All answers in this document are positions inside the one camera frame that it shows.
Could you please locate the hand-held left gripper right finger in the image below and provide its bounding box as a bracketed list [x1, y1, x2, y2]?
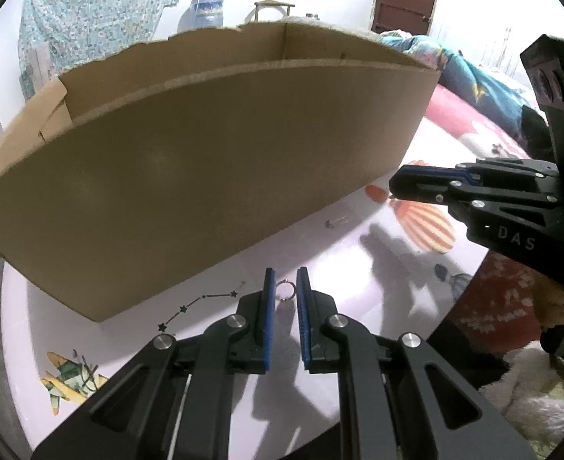
[296, 266, 536, 460]

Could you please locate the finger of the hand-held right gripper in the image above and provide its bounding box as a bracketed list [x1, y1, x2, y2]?
[389, 176, 559, 212]
[401, 157, 561, 189]

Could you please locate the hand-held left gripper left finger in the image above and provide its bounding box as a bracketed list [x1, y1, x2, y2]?
[30, 267, 277, 460]

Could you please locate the brown cardboard box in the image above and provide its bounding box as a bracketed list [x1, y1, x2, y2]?
[0, 16, 443, 323]

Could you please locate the blue printed blanket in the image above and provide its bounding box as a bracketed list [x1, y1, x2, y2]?
[380, 31, 539, 147]

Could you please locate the pink floral blanket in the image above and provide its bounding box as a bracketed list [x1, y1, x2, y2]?
[407, 84, 564, 360]

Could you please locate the wooden rack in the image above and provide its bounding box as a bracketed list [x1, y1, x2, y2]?
[248, 1, 295, 24]

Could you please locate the blue water jug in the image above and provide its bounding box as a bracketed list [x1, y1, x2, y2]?
[179, 0, 225, 32]

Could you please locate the white printed paper bag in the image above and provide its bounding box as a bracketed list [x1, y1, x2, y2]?
[21, 45, 53, 101]

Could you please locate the blue floral hanging cloth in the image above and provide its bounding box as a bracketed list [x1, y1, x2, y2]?
[18, 0, 180, 87]

